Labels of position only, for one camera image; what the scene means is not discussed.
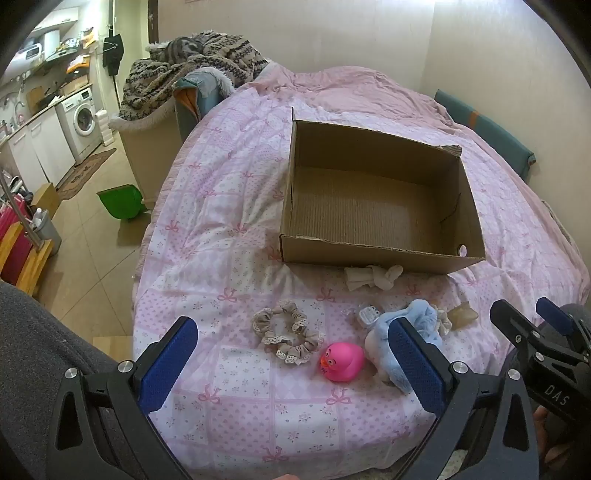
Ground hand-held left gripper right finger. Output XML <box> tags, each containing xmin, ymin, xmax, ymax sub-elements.
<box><xmin>388</xmin><ymin>318</ymin><xmax>539</xmax><ymax>480</ymax></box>

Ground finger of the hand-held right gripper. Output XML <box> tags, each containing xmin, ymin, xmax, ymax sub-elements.
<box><xmin>489</xmin><ymin>300</ymin><xmax>585</xmax><ymax>420</ymax></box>
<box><xmin>536</xmin><ymin>298</ymin><xmax>591</xmax><ymax>366</ymax></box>

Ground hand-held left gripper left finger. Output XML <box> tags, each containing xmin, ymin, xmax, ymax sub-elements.
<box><xmin>46</xmin><ymin>316</ymin><xmax>199</xmax><ymax>480</ymax></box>

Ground small white scrunchie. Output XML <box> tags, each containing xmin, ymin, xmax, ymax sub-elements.
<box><xmin>434</xmin><ymin>305</ymin><xmax>455</xmax><ymax>335</ymax></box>

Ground light blue plush cloth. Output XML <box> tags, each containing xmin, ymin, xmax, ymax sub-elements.
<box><xmin>365</xmin><ymin>299</ymin><xmax>444</xmax><ymax>393</ymax></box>

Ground clear plastic packet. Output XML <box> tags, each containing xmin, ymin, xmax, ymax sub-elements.
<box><xmin>344</xmin><ymin>305</ymin><xmax>382</xmax><ymax>328</ymax></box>

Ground pink rubber duck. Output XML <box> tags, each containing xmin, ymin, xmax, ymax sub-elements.
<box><xmin>320</xmin><ymin>342</ymin><xmax>366</xmax><ymax>383</ymax></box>

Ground beige lace scrunchie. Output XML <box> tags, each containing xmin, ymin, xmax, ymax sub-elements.
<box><xmin>252</xmin><ymin>300</ymin><xmax>325</xmax><ymax>367</ymax></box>

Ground tan translucent soft piece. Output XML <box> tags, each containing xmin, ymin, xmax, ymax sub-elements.
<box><xmin>445</xmin><ymin>301</ymin><xmax>478</xmax><ymax>330</ymax></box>

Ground person's right hand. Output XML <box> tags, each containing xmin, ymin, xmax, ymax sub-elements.
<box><xmin>533</xmin><ymin>408</ymin><xmax>572</xmax><ymax>464</ymax></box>

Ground beige knotted cloth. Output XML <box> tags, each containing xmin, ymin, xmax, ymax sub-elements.
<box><xmin>344</xmin><ymin>264</ymin><xmax>404</xmax><ymax>292</ymax></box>

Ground person's grey trouser leg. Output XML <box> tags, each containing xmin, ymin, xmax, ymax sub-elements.
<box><xmin>0</xmin><ymin>281</ymin><xmax>153</xmax><ymax>480</ymax></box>

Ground pink patterned bed blanket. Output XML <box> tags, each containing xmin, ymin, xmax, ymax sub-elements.
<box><xmin>133</xmin><ymin>65</ymin><xmax>587</xmax><ymax>480</ymax></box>

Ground green plastic bin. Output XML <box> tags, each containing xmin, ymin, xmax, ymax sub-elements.
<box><xmin>97</xmin><ymin>185</ymin><xmax>149</xmax><ymax>221</ymax></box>

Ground wooden rack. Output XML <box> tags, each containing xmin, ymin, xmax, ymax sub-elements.
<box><xmin>0</xmin><ymin>222</ymin><xmax>54</xmax><ymax>296</ymax></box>

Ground grey waste bin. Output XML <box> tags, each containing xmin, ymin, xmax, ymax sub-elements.
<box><xmin>30</xmin><ymin>209</ymin><xmax>62</xmax><ymax>254</ymax></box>

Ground teal cushion with orange stripe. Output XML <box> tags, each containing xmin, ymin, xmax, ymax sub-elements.
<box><xmin>434</xmin><ymin>89</ymin><xmax>536</xmax><ymax>178</ymax></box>

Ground small cardboard floor box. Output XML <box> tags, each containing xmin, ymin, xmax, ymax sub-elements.
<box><xmin>30</xmin><ymin>182</ymin><xmax>61</xmax><ymax>220</ymax></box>

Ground brown patterned rug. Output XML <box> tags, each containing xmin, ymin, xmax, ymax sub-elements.
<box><xmin>55</xmin><ymin>148</ymin><xmax>117</xmax><ymax>200</ymax></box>

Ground pink suitcase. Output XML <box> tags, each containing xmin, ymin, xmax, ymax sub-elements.
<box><xmin>0</xmin><ymin>194</ymin><xmax>33</xmax><ymax>278</ymax></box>

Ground beige armchair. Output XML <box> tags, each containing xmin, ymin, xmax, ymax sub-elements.
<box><xmin>108</xmin><ymin>108</ymin><xmax>185</xmax><ymax>213</ymax></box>

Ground metal pole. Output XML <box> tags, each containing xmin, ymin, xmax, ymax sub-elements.
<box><xmin>0</xmin><ymin>173</ymin><xmax>44</xmax><ymax>252</ymax></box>

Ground white kitchen cabinets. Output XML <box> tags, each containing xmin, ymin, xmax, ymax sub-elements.
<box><xmin>7</xmin><ymin>108</ymin><xmax>77</xmax><ymax>185</ymax></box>

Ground white washing machine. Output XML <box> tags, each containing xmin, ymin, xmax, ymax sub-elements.
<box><xmin>54</xmin><ymin>88</ymin><xmax>105</xmax><ymax>162</ymax></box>

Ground brown patterned knit blanket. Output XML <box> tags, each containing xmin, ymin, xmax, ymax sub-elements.
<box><xmin>119</xmin><ymin>31</ymin><xmax>271</xmax><ymax>121</ymax></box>

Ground black hanging garment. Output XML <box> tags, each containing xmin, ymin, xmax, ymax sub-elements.
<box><xmin>102</xmin><ymin>33</ymin><xmax>125</xmax><ymax>75</ymax></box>

